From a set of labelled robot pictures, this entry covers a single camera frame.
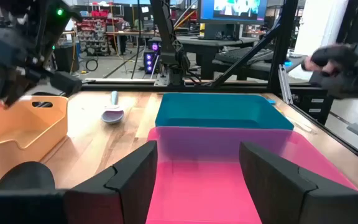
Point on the teal plastic tray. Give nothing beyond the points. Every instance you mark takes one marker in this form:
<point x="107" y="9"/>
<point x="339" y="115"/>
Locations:
<point x="222" y="109"/>

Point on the black computer keyboard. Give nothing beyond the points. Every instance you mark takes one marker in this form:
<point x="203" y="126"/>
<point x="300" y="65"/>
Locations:
<point x="244" y="54"/>

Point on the dark office desk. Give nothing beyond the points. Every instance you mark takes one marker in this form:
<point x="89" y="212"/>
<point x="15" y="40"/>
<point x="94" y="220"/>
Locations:
<point x="259" y="67"/>

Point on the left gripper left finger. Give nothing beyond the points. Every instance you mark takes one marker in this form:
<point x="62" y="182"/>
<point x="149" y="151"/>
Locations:
<point x="126" y="186"/>

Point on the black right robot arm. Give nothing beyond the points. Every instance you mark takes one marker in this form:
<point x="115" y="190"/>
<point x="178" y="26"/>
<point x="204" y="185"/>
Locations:
<point x="47" y="28"/>

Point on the black aluminium table frame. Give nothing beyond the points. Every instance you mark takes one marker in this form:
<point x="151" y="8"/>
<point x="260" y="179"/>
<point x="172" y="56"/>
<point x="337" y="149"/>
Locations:
<point x="129" y="87"/>

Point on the shelf with red bins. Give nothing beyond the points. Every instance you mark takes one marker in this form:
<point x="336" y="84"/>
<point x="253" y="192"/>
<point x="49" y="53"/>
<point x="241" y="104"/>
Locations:
<point x="95" y="31"/>

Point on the grey office desk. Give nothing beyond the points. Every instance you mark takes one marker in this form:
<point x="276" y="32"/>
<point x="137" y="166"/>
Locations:
<point x="216" y="42"/>

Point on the computer tower with purple fans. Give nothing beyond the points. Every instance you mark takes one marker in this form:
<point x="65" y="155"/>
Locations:
<point x="151" y="57"/>

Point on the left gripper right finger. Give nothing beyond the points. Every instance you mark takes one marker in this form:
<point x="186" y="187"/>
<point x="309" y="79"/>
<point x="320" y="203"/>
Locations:
<point x="275" y="193"/>

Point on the pink translucent plastic tray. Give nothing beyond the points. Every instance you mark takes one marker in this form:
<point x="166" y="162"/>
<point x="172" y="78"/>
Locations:
<point x="197" y="193"/>

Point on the orange plastic bin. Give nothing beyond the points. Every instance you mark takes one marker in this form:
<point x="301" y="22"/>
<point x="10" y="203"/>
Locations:
<point x="17" y="140"/>

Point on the person's hand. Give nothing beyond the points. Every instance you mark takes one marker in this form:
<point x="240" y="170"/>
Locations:
<point x="328" y="59"/>

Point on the black control box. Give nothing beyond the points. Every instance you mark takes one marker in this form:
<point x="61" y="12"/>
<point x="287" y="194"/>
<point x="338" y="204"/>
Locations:
<point x="311" y="105"/>

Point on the grey-blue silicone spoon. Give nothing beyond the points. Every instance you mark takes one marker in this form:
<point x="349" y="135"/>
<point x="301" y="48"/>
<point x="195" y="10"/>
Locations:
<point x="113" y="116"/>

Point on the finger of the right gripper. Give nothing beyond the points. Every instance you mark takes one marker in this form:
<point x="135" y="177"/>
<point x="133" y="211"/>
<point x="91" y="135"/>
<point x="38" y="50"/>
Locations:
<point x="11" y="93"/>
<point x="67" y="83"/>

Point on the black waste bin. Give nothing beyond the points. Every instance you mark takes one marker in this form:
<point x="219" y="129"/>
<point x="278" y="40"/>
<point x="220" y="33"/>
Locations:
<point x="65" y="59"/>

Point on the black computer monitor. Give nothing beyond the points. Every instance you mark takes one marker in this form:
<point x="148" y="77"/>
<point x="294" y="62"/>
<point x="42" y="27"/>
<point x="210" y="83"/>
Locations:
<point x="232" y="11"/>

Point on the black solid spoon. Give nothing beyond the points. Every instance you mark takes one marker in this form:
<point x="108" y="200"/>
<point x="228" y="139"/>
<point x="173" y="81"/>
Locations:
<point x="25" y="175"/>

